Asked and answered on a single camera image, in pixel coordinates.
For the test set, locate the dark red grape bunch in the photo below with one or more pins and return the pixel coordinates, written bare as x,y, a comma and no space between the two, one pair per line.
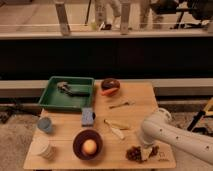
134,153

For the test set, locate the dark brown bowl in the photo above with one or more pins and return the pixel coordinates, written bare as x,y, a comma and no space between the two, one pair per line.
81,138

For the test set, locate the wooden folding table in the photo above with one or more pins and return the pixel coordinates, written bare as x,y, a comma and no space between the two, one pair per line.
113,154

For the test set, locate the orange ball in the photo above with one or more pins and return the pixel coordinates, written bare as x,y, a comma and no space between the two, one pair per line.
89,147

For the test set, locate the grey tool in tray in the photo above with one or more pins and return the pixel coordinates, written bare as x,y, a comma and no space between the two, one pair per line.
64,87

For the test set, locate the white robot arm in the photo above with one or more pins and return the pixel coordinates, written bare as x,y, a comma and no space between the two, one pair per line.
156,126

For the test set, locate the yellow black stand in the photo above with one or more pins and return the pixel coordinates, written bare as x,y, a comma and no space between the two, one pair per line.
207,111

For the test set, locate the dark bowl with carrot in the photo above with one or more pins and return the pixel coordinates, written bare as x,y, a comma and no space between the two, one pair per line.
110,83

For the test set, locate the white cup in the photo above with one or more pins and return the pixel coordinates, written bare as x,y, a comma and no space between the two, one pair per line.
42,148

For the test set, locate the blue cup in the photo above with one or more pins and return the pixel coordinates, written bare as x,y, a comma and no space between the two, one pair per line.
45,125

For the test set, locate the green plastic tray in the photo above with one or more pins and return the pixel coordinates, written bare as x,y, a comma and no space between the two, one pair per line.
54,100

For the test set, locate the white knife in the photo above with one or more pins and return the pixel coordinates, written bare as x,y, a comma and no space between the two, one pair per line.
116,131

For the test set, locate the blue sponge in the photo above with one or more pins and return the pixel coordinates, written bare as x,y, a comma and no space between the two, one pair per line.
88,117

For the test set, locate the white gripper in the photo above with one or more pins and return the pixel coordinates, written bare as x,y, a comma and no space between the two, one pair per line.
145,152

